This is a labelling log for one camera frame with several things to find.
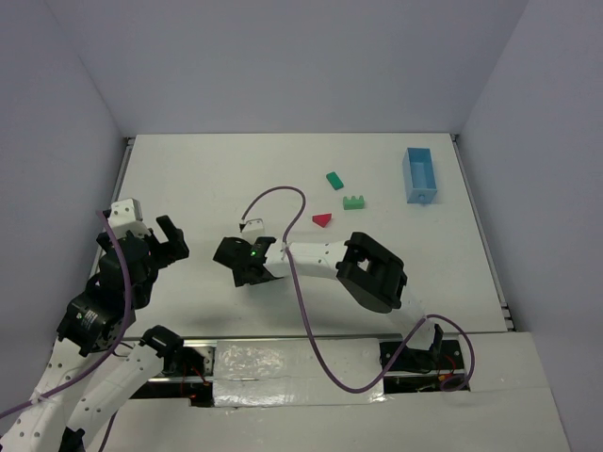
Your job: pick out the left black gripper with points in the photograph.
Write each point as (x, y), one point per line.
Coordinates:
(157, 246)

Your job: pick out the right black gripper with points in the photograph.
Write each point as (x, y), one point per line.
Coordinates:
(231, 254)

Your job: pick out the green castle notched block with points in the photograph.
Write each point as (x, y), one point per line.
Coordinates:
(353, 203)

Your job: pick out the blue plastic box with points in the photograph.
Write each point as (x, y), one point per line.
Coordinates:
(418, 174)

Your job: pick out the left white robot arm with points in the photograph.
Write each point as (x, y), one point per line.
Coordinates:
(62, 414)

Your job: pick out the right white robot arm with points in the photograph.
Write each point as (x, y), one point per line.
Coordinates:
(373, 275)

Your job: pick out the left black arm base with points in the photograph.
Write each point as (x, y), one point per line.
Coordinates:
(186, 371)

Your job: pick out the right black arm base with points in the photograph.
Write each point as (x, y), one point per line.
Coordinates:
(444, 357)

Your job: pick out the red triangular prism block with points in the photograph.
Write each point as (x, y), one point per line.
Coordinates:
(322, 220)

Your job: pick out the green rectangular block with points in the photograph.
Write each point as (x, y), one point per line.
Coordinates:
(334, 181)

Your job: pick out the silver tape covered panel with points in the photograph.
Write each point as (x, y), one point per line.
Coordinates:
(287, 373)

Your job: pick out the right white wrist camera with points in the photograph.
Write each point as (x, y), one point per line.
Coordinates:
(252, 226)

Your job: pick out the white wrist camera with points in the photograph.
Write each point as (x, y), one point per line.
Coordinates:
(252, 226)
(125, 215)

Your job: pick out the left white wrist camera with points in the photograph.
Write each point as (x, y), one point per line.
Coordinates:
(125, 215)

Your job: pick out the aluminium rail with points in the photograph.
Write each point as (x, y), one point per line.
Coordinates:
(384, 337)

